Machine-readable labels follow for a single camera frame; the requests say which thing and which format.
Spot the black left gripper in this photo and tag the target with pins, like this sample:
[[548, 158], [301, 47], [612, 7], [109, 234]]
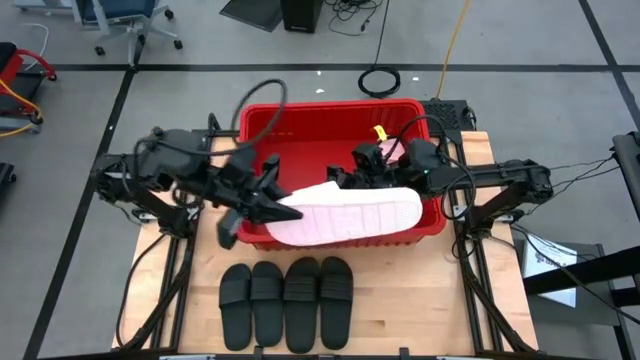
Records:
[[235, 185]]

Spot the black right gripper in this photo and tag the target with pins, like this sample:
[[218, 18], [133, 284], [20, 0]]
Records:
[[382, 180]]

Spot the black rubber slide sandal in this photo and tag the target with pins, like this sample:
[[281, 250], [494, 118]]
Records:
[[301, 315], [336, 310], [235, 315], [267, 310]]

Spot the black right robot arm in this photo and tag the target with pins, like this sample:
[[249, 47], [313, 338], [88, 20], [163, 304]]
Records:
[[500, 176]]

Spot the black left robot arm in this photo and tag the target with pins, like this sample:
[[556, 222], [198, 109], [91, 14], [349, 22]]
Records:
[[165, 160]]

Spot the red plastic bin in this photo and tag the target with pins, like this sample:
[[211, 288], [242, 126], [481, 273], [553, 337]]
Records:
[[310, 135]]

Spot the yellow tape tag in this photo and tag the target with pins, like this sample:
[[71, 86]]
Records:
[[380, 133]]

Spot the black perforated control box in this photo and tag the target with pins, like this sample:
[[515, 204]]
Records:
[[445, 115]]

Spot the black computer tower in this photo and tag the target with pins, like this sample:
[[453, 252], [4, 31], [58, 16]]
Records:
[[301, 15]]

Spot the dark floor mat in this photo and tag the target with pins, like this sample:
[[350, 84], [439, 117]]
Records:
[[252, 12]]

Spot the white paper sheet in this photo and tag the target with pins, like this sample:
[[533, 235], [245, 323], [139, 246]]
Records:
[[547, 270]]

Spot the blue office chair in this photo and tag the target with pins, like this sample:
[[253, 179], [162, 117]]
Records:
[[125, 10]]

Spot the black stand beam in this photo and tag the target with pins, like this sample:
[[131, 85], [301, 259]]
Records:
[[590, 270]]

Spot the black floor object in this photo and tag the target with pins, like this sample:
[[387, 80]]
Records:
[[5, 177]]

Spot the dark grey side table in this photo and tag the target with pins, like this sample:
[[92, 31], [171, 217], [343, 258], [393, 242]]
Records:
[[595, 312]]

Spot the red and black cart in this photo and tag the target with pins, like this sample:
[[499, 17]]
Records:
[[12, 65]]

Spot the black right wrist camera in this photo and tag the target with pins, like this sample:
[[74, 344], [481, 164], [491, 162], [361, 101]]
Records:
[[369, 157]]

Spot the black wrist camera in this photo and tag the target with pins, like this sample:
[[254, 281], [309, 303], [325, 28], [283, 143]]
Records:
[[231, 230], [369, 157]]

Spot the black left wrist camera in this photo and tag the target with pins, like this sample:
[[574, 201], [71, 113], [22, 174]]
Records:
[[231, 230]]

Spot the black camera bracket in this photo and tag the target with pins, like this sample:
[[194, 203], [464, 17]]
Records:
[[404, 353], [257, 352]]

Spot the black aluminium table frame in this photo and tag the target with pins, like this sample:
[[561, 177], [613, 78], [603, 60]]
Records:
[[480, 300]]

